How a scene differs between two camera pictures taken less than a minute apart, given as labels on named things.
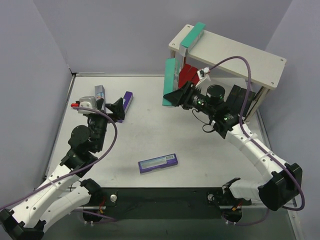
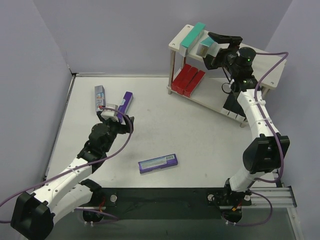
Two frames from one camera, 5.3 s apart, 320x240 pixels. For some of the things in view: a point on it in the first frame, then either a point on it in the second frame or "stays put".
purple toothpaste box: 127,99 stays put
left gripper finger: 178,97 -> 234,41
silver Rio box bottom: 192,39 stays put
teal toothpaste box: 171,78 -> 213,48
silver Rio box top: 99,92 stays put
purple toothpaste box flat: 157,163 stays put
